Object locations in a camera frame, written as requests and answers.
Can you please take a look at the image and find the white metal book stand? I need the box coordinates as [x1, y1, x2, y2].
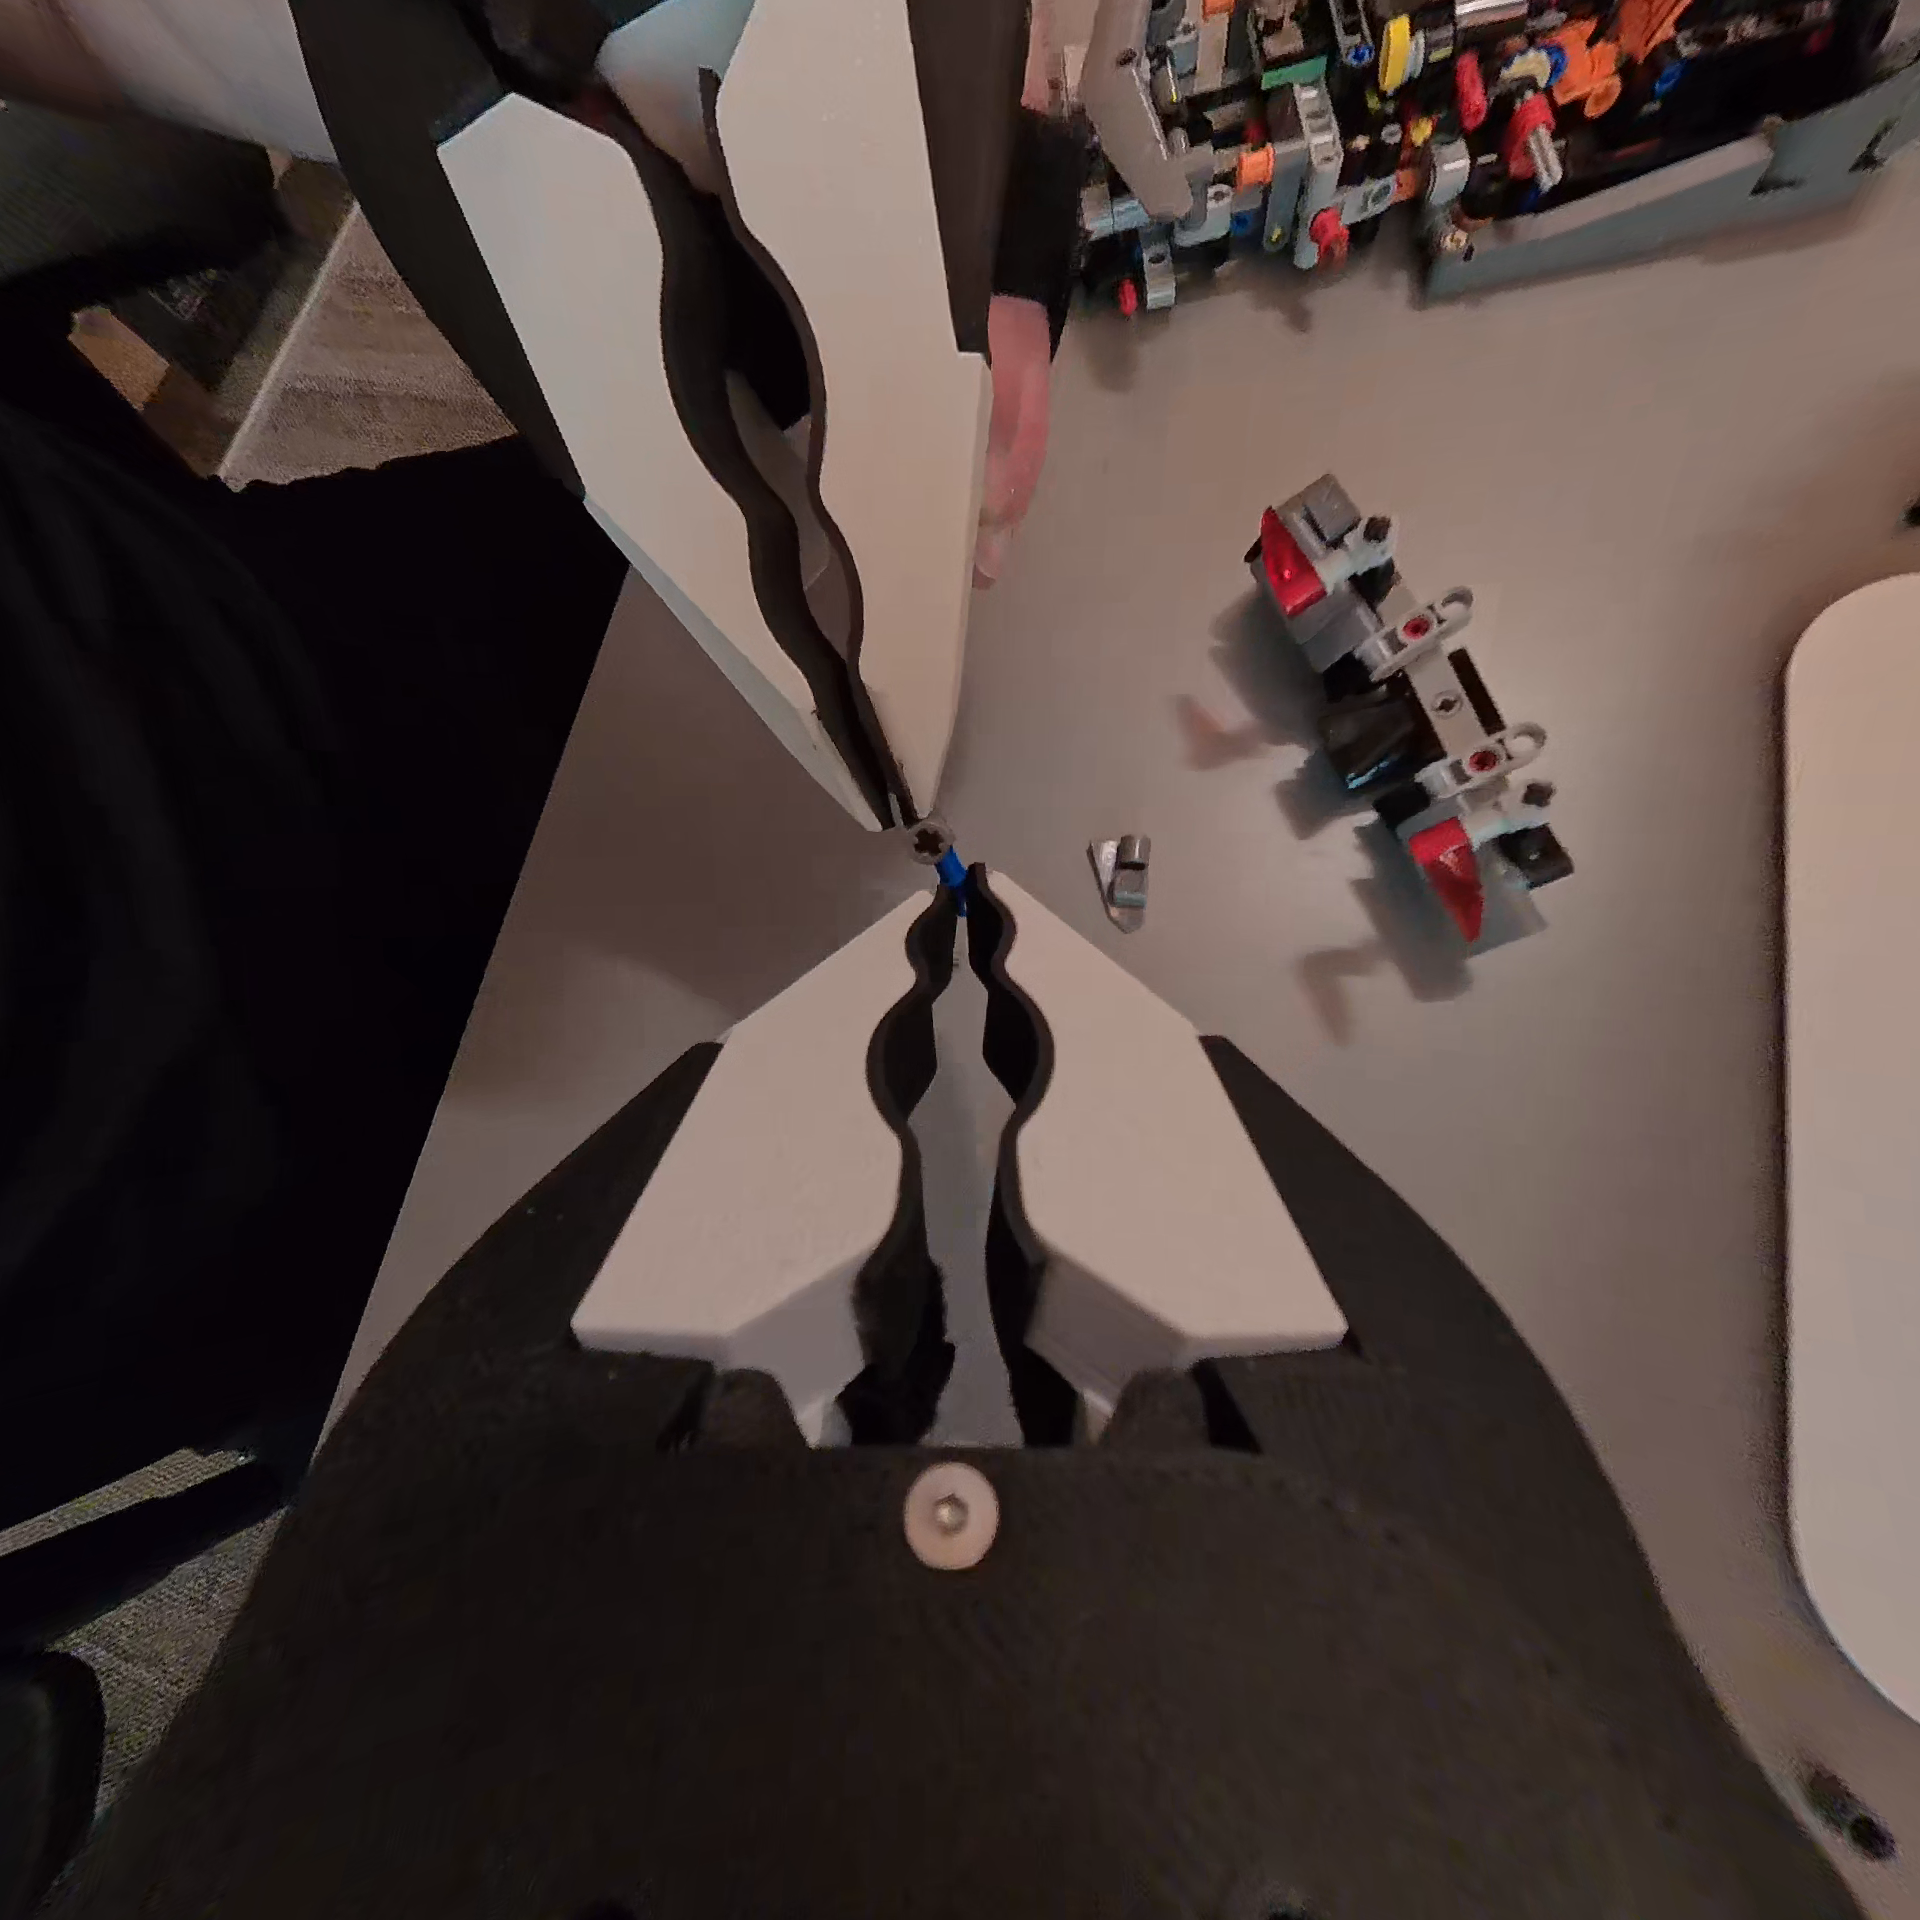
[1780, 575, 1920, 1728]

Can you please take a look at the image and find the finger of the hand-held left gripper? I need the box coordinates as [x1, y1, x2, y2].
[435, 93, 920, 835]
[713, 0, 993, 825]

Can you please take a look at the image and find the lego car chassis assembly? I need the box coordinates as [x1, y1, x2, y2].
[1071, 0, 1910, 321]

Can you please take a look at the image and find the grey lego subassembly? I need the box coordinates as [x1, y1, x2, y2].
[1240, 472, 1577, 962]

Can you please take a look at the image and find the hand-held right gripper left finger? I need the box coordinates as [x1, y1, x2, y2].
[568, 884, 961, 1419]

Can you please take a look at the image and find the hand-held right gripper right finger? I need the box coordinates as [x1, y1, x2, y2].
[967, 867, 1349, 1419]

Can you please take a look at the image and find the dark grey lego bush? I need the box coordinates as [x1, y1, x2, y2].
[1798, 1769, 1896, 1863]

